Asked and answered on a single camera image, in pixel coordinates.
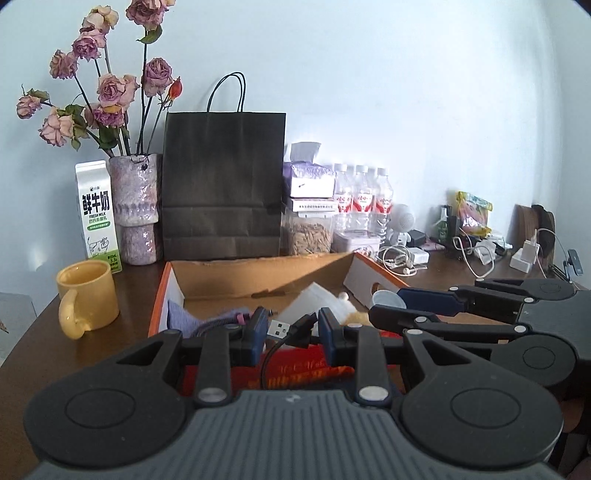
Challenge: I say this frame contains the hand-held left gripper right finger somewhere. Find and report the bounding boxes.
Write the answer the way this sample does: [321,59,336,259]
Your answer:
[318,308,467,407]

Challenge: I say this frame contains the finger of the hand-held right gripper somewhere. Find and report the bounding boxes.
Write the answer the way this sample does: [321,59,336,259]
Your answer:
[398,279,539,317]
[369,305,532,356]

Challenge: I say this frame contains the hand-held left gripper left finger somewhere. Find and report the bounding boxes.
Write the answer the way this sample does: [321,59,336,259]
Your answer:
[115,308,270,407]

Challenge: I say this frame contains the small white cup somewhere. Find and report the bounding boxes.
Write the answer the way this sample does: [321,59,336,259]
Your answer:
[372,290,407,311]

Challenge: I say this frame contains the black usb cable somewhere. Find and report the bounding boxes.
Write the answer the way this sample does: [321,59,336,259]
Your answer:
[259,313,320,386]

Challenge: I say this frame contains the translucent plastic bottle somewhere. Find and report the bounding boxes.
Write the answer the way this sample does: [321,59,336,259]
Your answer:
[277,282,352,325]

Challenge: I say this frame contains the red cardboard box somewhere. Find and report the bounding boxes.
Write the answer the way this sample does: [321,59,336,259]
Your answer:
[148,251,416,400]

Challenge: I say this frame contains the lavender knitted pouch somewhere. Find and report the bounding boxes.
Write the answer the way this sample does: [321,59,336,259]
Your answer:
[167,300,252,339]

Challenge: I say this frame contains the white power block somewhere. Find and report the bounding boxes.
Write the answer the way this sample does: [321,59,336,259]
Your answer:
[510,231,539,273]

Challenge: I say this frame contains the yellow green snack packet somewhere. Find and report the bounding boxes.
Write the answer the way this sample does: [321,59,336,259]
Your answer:
[456,191,494,237]

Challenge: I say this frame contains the clear water bottle red label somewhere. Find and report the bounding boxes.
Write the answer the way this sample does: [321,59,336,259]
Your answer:
[333,163,356,232]
[373,167,393,246]
[353,165,376,232]

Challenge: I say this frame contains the brown wooden stand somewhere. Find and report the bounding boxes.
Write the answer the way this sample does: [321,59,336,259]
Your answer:
[515,204,556,273]

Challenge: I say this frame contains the black paper bag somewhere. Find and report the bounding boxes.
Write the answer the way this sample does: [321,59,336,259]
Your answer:
[161,72,287,262]

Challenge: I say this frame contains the purple tissue pack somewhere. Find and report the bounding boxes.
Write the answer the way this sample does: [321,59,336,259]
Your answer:
[283,142,336,197]

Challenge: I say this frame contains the yellow mug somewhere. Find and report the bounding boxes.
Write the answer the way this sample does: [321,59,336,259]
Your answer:
[56,260,120,340]

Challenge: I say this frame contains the pink speckled vase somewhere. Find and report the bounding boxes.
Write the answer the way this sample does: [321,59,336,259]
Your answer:
[108,154,163,266]

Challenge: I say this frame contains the white milk carton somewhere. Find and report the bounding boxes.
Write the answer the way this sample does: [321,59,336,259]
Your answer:
[75,160,123,273]

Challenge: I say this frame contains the dried pink roses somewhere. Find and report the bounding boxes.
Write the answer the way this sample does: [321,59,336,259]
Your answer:
[16,0,184,158]

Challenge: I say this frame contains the white charger with cable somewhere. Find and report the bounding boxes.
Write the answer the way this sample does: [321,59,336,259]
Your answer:
[379,244,428,277]

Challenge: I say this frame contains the white cable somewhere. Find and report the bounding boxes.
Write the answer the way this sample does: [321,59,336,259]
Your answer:
[452,235,509,278]

